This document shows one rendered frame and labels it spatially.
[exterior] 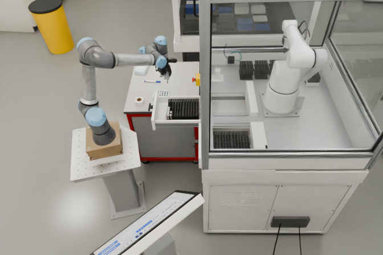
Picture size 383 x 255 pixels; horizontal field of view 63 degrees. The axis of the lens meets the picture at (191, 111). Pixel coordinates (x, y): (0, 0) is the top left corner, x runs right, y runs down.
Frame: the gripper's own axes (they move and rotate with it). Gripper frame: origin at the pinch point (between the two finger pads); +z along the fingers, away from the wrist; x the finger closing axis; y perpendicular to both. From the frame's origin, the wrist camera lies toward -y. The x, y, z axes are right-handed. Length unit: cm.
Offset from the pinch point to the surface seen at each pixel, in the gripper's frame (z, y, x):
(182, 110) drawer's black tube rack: 11.0, 10.5, 23.1
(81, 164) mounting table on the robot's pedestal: 22, 82, -3
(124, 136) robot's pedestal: 22, 48, 1
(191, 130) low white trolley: 46, -2, 20
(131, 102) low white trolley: 22.1, 21.4, -21.8
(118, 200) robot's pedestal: 79, 71, 4
